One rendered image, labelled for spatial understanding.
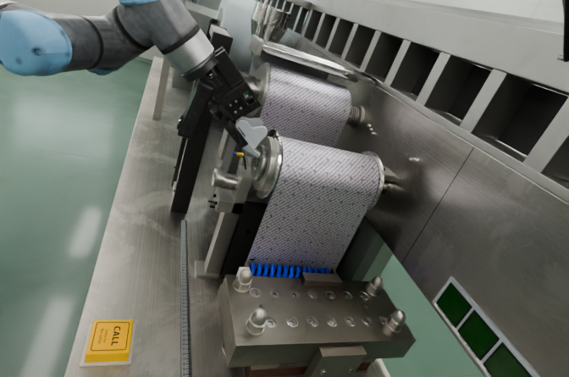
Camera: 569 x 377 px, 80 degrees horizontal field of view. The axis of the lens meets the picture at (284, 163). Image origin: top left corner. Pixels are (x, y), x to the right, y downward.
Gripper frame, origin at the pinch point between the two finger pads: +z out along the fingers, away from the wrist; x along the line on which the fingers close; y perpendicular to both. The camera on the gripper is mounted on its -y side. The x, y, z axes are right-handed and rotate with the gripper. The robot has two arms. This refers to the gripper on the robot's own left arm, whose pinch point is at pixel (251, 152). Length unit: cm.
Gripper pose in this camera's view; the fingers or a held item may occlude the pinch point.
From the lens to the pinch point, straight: 69.7
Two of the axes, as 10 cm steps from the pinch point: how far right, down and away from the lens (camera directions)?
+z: 4.9, 6.8, 5.4
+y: 8.3, -5.5, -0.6
